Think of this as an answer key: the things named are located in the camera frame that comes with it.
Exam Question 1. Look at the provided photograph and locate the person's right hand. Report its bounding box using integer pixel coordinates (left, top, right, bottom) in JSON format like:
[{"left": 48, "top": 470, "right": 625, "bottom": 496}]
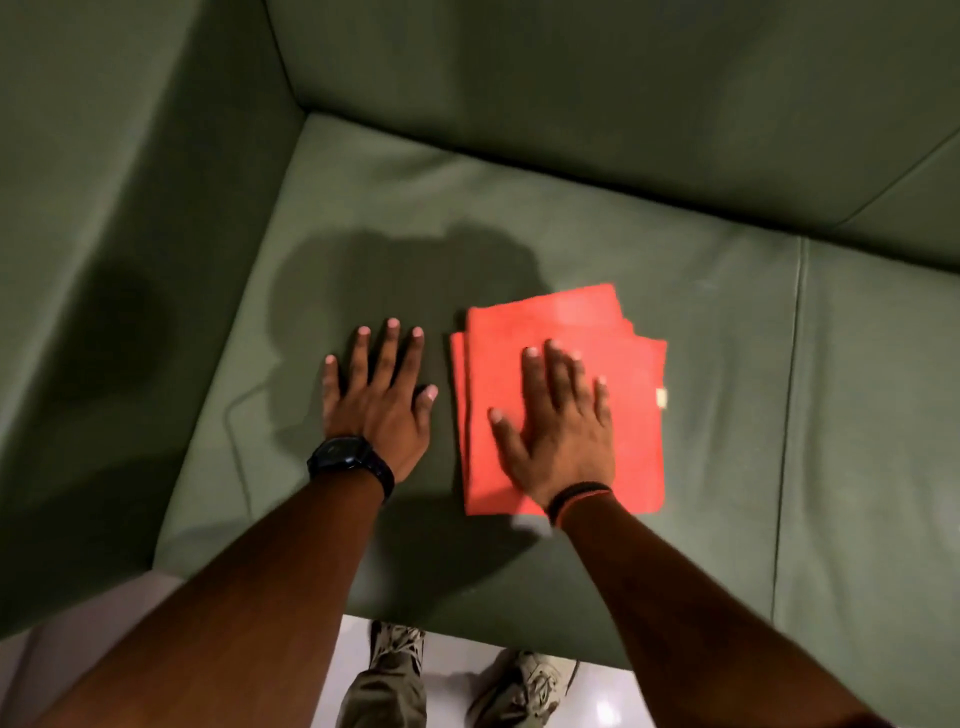
[{"left": 487, "top": 339, "right": 617, "bottom": 511}]

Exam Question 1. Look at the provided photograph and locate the person's left hand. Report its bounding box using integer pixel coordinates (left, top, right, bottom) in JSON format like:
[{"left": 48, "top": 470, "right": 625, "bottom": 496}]
[{"left": 321, "top": 318, "right": 439, "bottom": 484}]

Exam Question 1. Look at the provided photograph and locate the red cloth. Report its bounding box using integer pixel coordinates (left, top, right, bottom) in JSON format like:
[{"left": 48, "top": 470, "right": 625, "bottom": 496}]
[{"left": 450, "top": 282, "right": 669, "bottom": 518}]

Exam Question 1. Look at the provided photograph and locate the person's left forearm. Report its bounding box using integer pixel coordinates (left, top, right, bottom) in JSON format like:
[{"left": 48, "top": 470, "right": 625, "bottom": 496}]
[{"left": 33, "top": 471, "right": 385, "bottom": 728}]

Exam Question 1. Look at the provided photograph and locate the person's right forearm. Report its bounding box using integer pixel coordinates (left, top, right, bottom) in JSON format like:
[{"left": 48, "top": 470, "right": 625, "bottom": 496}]
[{"left": 561, "top": 493, "right": 894, "bottom": 728}]

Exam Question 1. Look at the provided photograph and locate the black wristwatch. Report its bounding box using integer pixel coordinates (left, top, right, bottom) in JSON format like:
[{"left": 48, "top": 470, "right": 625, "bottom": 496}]
[{"left": 306, "top": 435, "right": 396, "bottom": 504}]

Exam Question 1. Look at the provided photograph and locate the black and red wristband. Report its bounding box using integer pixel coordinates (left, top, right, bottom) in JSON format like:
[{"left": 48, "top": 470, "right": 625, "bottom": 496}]
[{"left": 545, "top": 480, "right": 615, "bottom": 529}]

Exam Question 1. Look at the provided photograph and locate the green sofa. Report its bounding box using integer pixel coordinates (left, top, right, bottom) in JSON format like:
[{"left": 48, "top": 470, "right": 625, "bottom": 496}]
[{"left": 0, "top": 0, "right": 960, "bottom": 728}]

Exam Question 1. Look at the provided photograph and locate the person's left shoe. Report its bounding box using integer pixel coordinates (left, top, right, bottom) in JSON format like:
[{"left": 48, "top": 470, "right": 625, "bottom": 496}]
[{"left": 367, "top": 619, "right": 427, "bottom": 676}]

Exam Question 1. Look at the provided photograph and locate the person's shoe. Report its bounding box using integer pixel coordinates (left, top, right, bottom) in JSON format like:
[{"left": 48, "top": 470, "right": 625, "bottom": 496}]
[
  {"left": 465, "top": 648, "right": 582, "bottom": 728},
  {"left": 367, "top": 619, "right": 427, "bottom": 676}
]

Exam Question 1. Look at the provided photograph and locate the person's right shoe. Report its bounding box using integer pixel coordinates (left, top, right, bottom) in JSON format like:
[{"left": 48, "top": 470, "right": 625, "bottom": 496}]
[{"left": 465, "top": 648, "right": 582, "bottom": 728}]

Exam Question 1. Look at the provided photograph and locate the person's olive trouser leg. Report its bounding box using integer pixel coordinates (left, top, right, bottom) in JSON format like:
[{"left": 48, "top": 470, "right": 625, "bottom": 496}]
[{"left": 333, "top": 649, "right": 429, "bottom": 728}]

